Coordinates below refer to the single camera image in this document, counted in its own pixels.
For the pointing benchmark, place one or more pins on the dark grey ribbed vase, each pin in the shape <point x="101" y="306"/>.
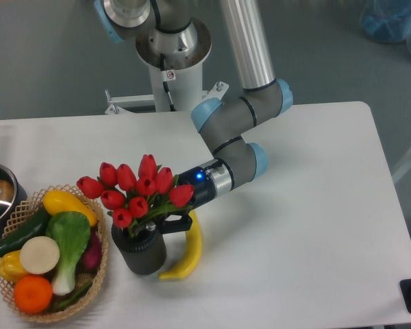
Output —
<point x="144" y="254"/>

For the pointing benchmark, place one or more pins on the yellow toy bell pepper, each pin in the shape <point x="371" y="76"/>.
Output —
<point x="11" y="268"/>

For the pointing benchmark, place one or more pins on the red tulip bouquet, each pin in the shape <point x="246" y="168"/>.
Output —
<point x="134" y="198"/>

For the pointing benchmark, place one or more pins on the white round toy slice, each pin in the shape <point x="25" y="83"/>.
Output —
<point x="39" y="255"/>

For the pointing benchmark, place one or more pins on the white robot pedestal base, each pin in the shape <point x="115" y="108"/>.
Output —
<point x="175" y="64"/>

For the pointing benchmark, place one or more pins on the yellow toy squash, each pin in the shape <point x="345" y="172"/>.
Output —
<point x="57" y="201"/>

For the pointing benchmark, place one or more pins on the blue plastic bag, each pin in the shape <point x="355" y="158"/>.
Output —
<point x="387" y="22"/>

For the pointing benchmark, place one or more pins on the purple toy sweet potato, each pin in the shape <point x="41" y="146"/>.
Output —
<point x="91" y="258"/>

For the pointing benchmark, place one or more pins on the green toy bean pod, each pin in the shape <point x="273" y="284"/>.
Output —
<point x="71" y="300"/>

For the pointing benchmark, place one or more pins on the woven wicker basket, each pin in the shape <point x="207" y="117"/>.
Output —
<point x="22" y="213"/>

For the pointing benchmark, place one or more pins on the orange toy tangerine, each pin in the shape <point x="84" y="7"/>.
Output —
<point x="32" y="294"/>

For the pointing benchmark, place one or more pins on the green toy cucumber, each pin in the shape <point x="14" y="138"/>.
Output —
<point x="35" y="226"/>

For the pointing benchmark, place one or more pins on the green toy bok choy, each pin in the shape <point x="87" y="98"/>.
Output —
<point x="71" y="232"/>

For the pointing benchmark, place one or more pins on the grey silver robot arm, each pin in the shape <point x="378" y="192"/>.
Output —
<point x="221" y="125"/>

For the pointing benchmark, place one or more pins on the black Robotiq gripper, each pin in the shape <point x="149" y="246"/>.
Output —
<point x="204" y="191"/>

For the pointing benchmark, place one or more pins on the yellow toy banana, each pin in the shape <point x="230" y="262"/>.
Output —
<point x="192" y="253"/>

